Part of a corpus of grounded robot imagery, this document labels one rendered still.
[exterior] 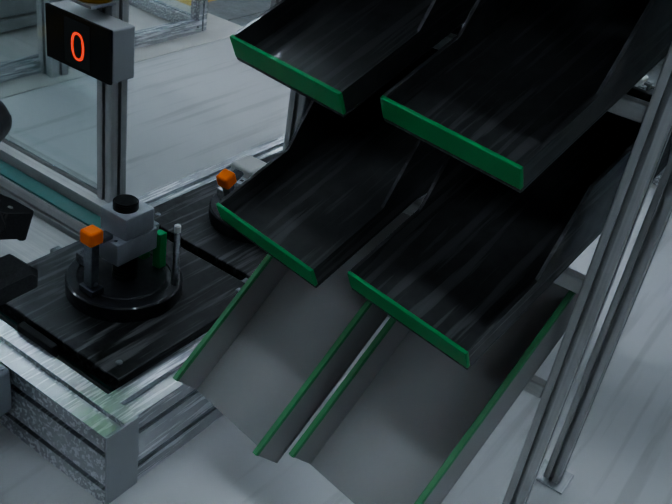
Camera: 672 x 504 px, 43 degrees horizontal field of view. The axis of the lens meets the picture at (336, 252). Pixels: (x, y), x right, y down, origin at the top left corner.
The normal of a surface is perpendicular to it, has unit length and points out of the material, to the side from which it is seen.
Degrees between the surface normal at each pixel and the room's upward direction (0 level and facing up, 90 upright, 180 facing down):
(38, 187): 0
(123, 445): 90
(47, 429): 90
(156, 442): 90
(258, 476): 0
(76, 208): 0
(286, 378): 45
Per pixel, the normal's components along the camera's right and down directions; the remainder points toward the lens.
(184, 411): 0.80, 0.41
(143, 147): 0.15, -0.84
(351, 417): -0.40, -0.39
